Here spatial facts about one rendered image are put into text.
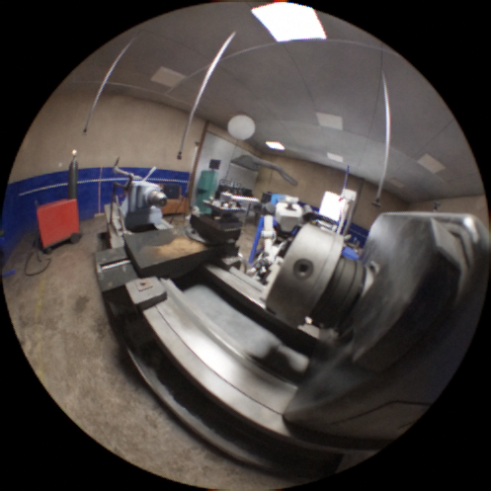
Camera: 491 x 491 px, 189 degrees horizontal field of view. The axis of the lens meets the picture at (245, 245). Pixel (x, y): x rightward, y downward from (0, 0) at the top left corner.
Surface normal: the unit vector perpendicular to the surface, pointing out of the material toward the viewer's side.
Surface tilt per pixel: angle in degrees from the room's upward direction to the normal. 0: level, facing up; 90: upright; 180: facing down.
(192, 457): 0
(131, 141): 90
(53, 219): 90
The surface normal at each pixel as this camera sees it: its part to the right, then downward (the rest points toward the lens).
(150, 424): 0.24, -0.89
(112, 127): 0.79, 0.41
